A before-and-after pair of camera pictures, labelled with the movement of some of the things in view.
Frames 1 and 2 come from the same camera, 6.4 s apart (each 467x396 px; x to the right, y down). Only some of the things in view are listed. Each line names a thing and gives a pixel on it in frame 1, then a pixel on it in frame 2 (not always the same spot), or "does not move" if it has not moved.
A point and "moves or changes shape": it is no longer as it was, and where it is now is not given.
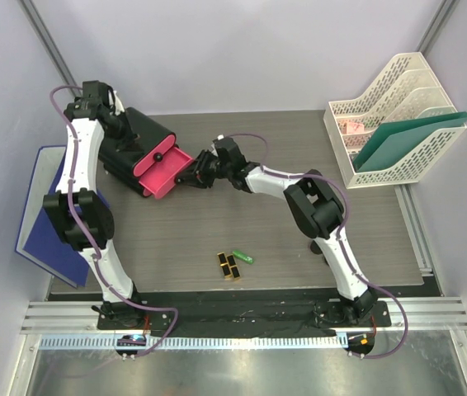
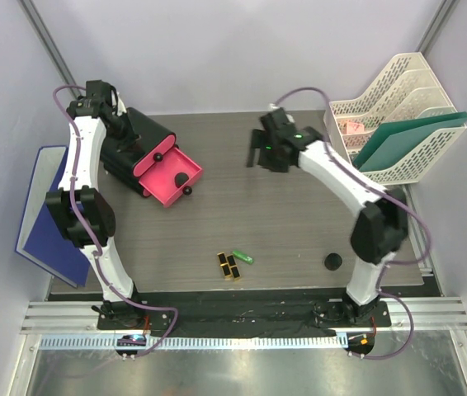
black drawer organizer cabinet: x=117 y=155 does not move
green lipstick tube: x=242 y=256 does not move
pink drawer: x=161 y=177 moves or changes shape
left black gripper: x=130 y=137 does not move
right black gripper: x=195 y=175 to x=259 y=139
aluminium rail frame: x=428 y=316 does not move
